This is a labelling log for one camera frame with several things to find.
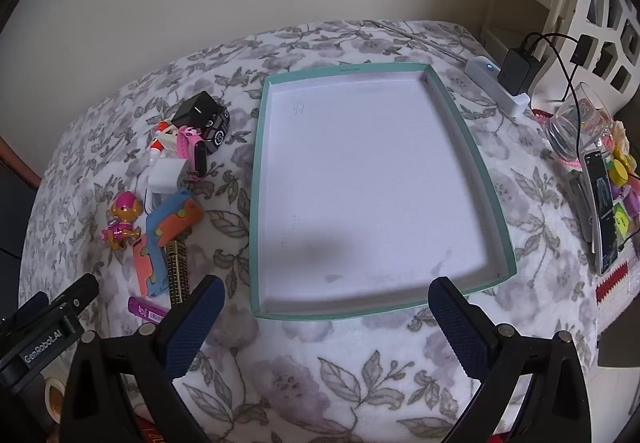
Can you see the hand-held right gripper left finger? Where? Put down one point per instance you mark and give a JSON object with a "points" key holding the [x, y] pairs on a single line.
{"points": [[195, 323]]}

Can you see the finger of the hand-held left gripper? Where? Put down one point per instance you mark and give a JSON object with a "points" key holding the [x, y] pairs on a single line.
{"points": [[32, 308], [80, 290]]}

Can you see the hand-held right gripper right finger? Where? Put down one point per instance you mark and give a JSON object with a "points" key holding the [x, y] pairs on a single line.
{"points": [[460, 323]]}

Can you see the purple lead case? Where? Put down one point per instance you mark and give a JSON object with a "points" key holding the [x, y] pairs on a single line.
{"points": [[145, 309]]}

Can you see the black gold patterned bar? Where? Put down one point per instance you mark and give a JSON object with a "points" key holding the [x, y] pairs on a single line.
{"points": [[178, 273]]}

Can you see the salmon pink blue toy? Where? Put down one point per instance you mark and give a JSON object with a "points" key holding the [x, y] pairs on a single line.
{"points": [[145, 268]]}

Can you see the pink dog figurine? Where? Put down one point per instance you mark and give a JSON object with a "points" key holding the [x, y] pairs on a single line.
{"points": [[122, 218]]}

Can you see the blue orange plastic toy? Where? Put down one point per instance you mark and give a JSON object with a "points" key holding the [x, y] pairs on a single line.
{"points": [[175, 218]]}

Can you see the orange white glue stick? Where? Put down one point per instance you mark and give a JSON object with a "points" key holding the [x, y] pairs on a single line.
{"points": [[161, 143]]}

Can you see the pink kids watch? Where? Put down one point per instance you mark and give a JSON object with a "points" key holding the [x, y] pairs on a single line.
{"points": [[192, 148]]}

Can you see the teal cardboard tray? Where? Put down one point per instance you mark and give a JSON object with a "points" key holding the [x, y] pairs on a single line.
{"points": [[360, 173]]}

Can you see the black toy car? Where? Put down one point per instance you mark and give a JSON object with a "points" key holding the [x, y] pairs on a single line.
{"points": [[217, 128]]}

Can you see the black cube charger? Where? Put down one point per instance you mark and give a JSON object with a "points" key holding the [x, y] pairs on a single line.
{"points": [[195, 108]]}

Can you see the cream tape roll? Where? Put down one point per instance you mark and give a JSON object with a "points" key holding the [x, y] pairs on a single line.
{"points": [[48, 398]]}

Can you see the dark cabinet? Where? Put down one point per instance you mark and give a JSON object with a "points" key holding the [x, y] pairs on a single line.
{"points": [[10, 223]]}

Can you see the red book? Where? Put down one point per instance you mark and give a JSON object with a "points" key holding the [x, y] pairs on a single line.
{"points": [[150, 433]]}

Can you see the floral blanket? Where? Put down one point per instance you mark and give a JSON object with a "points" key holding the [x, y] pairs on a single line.
{"points": [[350, 373]]}

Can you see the red white trimmed mat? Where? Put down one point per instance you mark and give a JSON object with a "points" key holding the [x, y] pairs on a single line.
{"points": [[615, 285]]}

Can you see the grey phone stand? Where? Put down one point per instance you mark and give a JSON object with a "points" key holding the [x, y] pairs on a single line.
{"points": [[582, 208]]}

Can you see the black smartphone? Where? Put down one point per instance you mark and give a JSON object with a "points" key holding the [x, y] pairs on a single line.
{"points": [[602, 213]]}

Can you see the clear glass cup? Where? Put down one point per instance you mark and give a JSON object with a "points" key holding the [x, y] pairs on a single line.
{"points": [[565, 133]]}

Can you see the pile of colourful toy blocks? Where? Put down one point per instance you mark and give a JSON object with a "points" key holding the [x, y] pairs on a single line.
{"points": [[620, 170]]}

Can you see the white power strip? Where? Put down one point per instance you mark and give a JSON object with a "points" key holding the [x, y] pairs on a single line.
{"points": [[480, 68]]}

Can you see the black power adapter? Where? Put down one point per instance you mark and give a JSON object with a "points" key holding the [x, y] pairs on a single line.
{"points": [[517, 70]]}

